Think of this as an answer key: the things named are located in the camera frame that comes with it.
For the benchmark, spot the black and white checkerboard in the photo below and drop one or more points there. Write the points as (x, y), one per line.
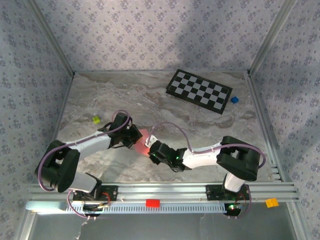
(198, 91)

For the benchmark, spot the aluminium side rail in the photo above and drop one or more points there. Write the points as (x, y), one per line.
(264, 125)
(58, 125)

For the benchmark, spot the aluminium frame post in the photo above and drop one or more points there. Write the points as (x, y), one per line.
(270, 37)

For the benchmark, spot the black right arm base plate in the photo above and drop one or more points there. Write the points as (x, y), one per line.
(212, 192)

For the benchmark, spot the red toy brick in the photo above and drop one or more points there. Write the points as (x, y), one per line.
(152, 203)

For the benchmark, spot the orange toy brick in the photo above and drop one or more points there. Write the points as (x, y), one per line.
(272, 202)

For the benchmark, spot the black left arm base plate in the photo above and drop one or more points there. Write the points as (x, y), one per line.
(111, 193)

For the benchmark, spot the thin aluminium back rail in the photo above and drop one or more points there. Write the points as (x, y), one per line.
(125, 71)

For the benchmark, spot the small blue block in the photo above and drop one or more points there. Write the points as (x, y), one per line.
(234, 100)

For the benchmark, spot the black controller board with lights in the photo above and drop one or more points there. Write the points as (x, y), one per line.
(233, 210)

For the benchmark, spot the long aluminium base rail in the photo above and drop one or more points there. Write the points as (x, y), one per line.
(162, 190)

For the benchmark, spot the small yellow-green block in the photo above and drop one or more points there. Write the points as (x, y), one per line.
(96, 119)

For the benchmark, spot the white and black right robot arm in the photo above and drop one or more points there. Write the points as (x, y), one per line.
(200, 160)

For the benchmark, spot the pink square paper sheet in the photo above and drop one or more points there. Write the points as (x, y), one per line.
(144, 135)

